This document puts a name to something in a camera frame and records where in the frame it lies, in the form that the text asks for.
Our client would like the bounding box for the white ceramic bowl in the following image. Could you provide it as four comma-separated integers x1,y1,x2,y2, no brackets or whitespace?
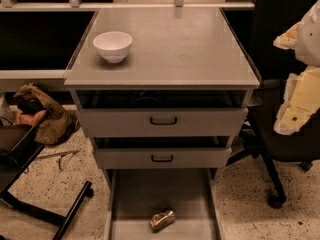
93,31,133,63

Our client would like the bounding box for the brown crumpled bag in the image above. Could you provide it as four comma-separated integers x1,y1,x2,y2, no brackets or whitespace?
14,84,75,145

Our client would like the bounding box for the black office chair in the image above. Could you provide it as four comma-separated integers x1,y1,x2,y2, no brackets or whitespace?
239,0,320,208

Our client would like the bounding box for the top grey drawer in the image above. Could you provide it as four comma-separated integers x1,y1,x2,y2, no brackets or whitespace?
72,91,248,137

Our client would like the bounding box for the middle grey drawer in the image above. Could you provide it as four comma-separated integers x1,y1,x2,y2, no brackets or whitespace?
91,137,231,169

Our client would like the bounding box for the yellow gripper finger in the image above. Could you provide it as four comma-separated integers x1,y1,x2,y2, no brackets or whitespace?
274,66,320,135
273,22,300,50

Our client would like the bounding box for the grey drawer cabinet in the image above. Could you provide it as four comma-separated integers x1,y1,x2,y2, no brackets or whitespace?
63,7,261,240

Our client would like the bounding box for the crushed orange metallic can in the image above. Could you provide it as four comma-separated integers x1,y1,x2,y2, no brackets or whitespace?
150,210,175,231

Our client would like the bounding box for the black metal stand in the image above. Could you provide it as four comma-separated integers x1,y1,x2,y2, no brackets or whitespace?
0,125,93,240

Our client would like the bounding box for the bottom grey open drawer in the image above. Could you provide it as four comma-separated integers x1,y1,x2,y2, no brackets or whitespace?
104,169,224,240

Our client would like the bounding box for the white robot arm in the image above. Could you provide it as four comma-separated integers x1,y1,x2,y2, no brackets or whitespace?
273,0,320,135

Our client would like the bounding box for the thin stick on floor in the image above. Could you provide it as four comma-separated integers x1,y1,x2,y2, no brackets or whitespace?
36,150,79,160

